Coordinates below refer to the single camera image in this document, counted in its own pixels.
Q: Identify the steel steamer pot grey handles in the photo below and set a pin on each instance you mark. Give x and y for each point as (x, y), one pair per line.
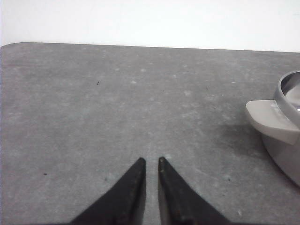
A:
(278, 122)

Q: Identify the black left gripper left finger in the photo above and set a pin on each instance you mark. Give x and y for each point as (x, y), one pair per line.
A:
(122, 204)

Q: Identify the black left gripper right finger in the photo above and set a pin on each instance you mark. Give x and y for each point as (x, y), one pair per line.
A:
(179, 204)

